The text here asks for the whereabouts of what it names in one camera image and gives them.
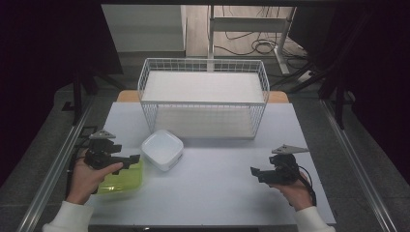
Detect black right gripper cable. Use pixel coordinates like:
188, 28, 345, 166
297, 165, 318, 208

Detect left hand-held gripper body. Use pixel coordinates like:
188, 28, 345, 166
84, 130, 124, 170

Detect white metal desk frame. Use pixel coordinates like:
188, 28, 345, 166
207, 5, 298, 75

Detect black floor cables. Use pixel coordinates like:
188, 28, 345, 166
214, 5, 308, 71

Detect person's left hand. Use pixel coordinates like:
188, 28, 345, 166
65, 157, 125, 206

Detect wooden board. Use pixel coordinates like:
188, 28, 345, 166
115, 89, 290, 104

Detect black stand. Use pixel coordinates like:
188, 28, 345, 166
270, 13, 359, 131
61, 65, 126, 128

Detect white wire basket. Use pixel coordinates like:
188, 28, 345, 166
136, 57, 271, 140

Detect white power strip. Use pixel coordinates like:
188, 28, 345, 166
297, 69, 316, 83

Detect white square lidded box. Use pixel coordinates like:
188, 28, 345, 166
140, 129, 185, 173

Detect white cabinet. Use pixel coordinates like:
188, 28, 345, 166
101, 4, 189, 59

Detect metal rail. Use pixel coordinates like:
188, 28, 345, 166
319, 98, 398, 232
16, 96, 95, 232

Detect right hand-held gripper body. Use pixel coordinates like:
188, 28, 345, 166
266, 144, 310, 187

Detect green translucent plastic box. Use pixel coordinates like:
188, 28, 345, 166
96, 158, 145, 196

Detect person's right hand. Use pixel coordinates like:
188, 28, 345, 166
269, 171, 315, 213

